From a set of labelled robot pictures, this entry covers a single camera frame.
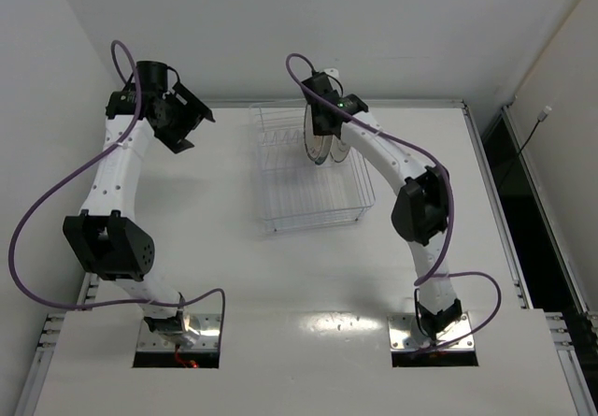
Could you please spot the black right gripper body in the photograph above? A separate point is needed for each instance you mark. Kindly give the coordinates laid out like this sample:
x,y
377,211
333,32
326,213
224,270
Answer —
x,y
322,123

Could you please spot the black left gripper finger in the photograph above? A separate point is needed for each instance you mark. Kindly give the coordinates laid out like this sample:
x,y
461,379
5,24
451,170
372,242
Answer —
x,y
194,109
177,146

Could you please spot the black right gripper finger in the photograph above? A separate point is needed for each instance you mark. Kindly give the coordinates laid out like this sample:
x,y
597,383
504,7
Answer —
x,y
320,121
336,121

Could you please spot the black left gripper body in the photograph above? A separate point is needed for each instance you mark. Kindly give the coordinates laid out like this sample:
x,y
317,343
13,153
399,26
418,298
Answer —
x,y
188,120

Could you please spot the green rimmed lettered plate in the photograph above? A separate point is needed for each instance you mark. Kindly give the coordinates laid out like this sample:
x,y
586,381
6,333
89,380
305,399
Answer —
x,y
318,152

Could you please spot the orange sunburst plate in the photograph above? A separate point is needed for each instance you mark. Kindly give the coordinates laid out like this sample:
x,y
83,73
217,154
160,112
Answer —
x,y
309,137

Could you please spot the white plate with dark rim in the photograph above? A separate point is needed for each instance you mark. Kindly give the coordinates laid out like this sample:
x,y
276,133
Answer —
x,y
339,150

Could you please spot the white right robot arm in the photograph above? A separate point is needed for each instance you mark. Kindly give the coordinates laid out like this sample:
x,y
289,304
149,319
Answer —
x,y
420,216

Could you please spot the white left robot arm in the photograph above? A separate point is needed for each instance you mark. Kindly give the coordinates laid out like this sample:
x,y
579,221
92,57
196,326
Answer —
x,y
104,235

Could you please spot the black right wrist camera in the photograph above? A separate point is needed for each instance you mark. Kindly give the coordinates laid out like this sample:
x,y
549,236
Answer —
x,y
352,104

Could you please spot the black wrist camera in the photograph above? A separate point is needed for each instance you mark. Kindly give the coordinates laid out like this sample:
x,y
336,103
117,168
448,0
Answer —
x,y
123,103
352,104

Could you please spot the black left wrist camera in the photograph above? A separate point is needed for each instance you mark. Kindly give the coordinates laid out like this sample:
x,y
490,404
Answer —
x,y
123,103

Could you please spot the white wire dish rack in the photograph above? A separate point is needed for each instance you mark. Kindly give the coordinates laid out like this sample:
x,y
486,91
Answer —
x,y
292,192

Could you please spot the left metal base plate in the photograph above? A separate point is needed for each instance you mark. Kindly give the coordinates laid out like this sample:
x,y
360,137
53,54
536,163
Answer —
x,y
192,333

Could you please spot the metal base plate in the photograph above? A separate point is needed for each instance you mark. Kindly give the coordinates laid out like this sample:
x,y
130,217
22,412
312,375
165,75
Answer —
x,y
405,335
192,333

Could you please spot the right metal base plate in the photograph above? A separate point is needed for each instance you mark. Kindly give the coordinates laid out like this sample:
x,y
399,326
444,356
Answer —
x,y
405,335

